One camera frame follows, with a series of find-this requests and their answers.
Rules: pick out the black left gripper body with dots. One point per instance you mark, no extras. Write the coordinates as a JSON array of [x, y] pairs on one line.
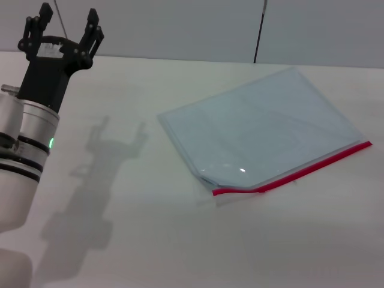
[[45, 81]]

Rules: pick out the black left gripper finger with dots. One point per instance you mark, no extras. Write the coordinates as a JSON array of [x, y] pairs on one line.
[[93, 24], [45, 13]]

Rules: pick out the clear red-zip document bag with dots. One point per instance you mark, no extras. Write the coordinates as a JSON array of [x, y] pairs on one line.
[[255, 126]]

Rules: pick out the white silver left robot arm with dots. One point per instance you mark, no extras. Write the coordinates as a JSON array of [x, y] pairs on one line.
[[21, 168]]

